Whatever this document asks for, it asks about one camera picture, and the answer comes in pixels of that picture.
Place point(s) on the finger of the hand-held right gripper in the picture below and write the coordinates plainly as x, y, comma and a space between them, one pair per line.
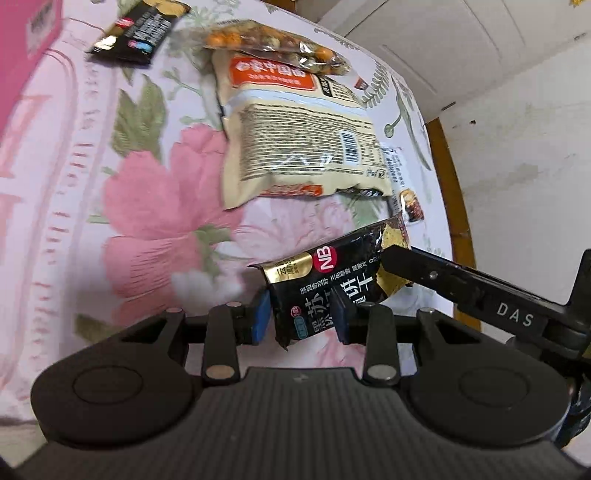
429, 274

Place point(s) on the floral bedsheet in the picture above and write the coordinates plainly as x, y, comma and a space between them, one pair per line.
152, 207

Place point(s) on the black cracker packet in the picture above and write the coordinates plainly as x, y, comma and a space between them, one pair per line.
138, 32
323, 286

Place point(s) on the clear bag of coated peanuts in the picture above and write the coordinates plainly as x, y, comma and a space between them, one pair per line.
258, 44

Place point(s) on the white door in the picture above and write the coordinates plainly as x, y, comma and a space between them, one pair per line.
438, 55

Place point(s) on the white snack bar packet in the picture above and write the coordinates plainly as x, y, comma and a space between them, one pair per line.
408, 184

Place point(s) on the pink cardboard box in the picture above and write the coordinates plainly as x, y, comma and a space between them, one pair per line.
23, 50

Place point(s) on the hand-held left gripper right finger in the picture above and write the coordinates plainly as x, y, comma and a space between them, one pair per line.
341, 321

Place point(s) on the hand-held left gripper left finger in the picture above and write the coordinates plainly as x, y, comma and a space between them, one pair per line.
261, 321

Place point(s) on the beige snack bag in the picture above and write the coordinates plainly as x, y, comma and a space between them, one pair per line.
295, 138

